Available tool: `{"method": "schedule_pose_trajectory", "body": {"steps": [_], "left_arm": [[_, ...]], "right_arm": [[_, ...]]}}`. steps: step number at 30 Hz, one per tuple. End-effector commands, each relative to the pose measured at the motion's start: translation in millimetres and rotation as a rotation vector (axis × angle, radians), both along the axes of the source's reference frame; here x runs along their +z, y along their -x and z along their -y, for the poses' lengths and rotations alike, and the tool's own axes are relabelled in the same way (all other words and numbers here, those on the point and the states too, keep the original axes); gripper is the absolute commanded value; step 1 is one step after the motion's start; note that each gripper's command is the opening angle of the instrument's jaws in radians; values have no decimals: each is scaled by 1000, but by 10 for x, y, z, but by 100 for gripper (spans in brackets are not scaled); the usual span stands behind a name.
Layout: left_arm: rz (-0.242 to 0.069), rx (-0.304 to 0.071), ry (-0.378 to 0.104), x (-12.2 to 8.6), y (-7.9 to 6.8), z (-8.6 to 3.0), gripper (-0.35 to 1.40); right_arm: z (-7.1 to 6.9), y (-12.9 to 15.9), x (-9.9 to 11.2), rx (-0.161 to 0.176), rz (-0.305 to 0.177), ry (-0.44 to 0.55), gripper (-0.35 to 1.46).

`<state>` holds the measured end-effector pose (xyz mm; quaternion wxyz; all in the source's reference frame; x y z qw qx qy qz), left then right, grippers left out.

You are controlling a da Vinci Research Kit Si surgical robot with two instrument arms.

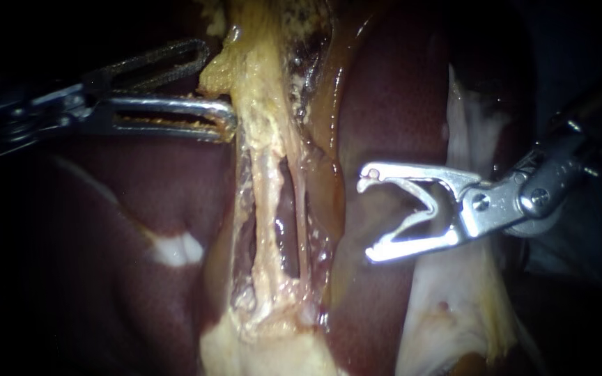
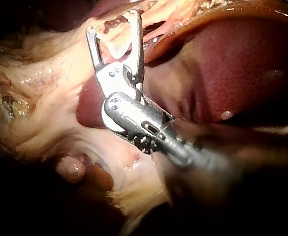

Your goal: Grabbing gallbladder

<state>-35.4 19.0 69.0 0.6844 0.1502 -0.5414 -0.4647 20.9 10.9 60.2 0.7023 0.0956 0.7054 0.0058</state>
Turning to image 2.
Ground right arm instrument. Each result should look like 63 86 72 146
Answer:
94 61 196 168

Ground right arm instrument jaw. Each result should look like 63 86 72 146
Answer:
85 25 104 71
128 9 144 89

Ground gallbladder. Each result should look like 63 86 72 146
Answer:
143 0 288 64

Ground pale fatty tissue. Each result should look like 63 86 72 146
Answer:
0 14 174 214

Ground dark red liver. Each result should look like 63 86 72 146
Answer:
76 17 288 128

